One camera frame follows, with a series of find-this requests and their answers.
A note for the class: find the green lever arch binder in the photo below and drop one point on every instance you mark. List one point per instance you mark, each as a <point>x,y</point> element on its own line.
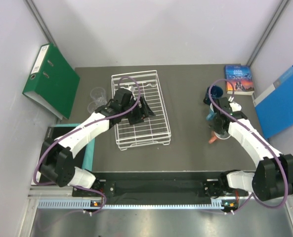
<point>52,82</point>

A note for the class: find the blue folder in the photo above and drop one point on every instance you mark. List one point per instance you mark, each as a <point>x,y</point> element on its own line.
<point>274,106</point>

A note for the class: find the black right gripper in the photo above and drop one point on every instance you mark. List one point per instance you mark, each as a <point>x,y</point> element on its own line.
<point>213,126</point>

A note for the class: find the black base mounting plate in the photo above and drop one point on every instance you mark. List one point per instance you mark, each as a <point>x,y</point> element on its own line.
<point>159,189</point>

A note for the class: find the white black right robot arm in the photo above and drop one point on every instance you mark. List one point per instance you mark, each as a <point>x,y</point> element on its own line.
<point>255,145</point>

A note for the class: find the aluminium frame rail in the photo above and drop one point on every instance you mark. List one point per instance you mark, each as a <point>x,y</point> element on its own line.
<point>81,193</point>

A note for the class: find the clear faceted plastic cup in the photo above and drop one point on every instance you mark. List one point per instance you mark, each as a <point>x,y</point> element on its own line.
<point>98,95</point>

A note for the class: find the black notebook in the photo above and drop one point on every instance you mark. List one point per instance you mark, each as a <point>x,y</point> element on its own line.
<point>51,133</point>

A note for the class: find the teal mug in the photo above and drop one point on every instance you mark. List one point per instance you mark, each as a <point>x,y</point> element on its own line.
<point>211,114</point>

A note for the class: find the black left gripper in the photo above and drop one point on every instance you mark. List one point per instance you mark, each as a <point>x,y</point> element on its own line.
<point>145,112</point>

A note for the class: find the clear heavy-base glass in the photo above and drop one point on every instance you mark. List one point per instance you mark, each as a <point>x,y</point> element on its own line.
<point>92,106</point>

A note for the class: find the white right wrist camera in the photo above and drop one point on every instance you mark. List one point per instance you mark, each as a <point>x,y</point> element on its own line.
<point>234,105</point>

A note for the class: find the orange mug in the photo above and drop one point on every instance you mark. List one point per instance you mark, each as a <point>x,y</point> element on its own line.
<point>215,136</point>

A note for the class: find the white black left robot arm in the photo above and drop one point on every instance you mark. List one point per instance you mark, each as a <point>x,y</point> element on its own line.
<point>95,125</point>

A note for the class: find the dark blue mug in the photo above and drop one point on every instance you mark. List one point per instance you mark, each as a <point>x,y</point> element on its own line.
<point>215,91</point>

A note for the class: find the Jane Eyre paperback book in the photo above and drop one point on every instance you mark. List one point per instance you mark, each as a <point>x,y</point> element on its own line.
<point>239,80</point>

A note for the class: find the white wire dish rack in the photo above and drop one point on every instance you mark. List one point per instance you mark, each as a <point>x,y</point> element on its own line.
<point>154,130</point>

